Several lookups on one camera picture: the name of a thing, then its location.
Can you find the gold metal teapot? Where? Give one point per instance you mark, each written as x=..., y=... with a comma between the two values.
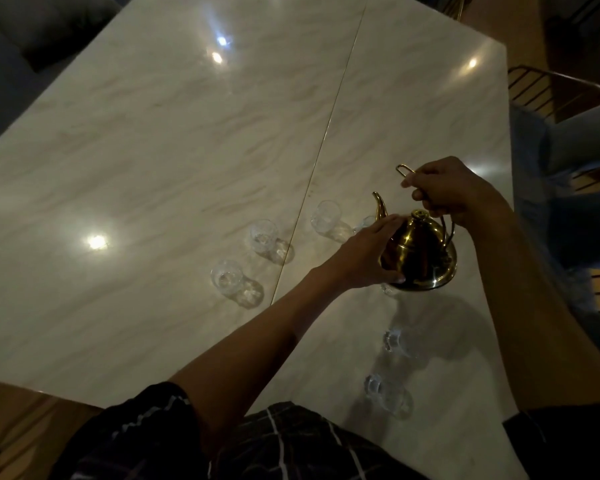
x=425, y=259

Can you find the person's right hand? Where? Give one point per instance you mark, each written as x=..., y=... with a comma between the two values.
x=452, y=189

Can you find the dark plaid shirt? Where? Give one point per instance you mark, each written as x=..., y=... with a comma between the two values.
x=290, y=444

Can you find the person's left hand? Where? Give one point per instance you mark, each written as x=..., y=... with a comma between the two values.
x=362, y=259

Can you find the blue grey cushion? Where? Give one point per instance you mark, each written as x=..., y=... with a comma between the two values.
x=585, y=229

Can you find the grey bench with gold frame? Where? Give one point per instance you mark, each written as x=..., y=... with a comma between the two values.
x=5, y=94

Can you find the person's left forearm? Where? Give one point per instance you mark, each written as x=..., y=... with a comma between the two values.
x=250, y=354

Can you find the white marble table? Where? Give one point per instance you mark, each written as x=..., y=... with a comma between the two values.
x=130, y=144

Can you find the person's right forearm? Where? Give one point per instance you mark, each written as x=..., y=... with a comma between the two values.
x=540, y=319

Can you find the light grey cushion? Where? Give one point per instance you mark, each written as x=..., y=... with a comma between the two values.
x=585, y=139

